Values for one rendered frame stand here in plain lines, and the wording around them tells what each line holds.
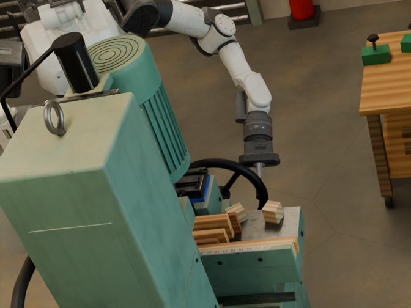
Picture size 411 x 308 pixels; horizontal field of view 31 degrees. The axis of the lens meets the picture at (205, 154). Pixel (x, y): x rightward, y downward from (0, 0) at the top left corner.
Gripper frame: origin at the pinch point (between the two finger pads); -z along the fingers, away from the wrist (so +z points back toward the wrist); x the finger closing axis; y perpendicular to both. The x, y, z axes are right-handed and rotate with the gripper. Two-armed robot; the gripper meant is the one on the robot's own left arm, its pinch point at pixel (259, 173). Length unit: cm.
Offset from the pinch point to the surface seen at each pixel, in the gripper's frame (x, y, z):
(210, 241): 11.8, 29.6, -28.5
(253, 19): 6, -201, 183
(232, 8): 19, -198, 190
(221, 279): 9.6, 26.3, -37.5
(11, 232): 43, 81, -40
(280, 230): -5.5, 25.9, -25.5
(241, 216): 4.3, 22.8, -20.4
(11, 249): 44, 77, -42
